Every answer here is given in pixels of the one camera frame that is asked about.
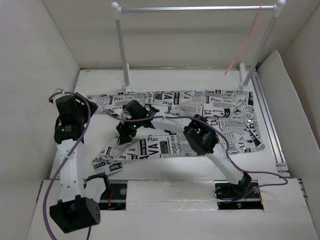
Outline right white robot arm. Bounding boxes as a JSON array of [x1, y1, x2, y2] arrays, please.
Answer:
[[116, 100, 252, 199]]

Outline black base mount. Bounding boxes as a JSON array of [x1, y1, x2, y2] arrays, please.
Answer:
[[83, 172, 128, 211], [213, 180, 264, 211]]

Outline white garment rack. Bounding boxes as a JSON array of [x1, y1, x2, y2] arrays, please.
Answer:
[[111, 0, 286, 92]]

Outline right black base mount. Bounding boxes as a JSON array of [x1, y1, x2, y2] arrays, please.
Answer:
[[213, 180, 264, 211]]

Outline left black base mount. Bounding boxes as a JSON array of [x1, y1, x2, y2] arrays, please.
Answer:
[[83, 172, 128, 211]]

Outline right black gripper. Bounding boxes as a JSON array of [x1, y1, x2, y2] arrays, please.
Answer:
[[116, 116, 142, 145]]

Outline newspaper print trousers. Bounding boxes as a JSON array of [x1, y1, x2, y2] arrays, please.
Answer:
[[87, 90, 265, 169]]

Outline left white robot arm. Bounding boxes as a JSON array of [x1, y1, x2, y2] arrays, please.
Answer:
[[49, 93, 112, 234]]

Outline pink wire hanger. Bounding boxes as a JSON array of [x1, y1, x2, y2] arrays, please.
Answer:
[[224, 5, 264, 75]]

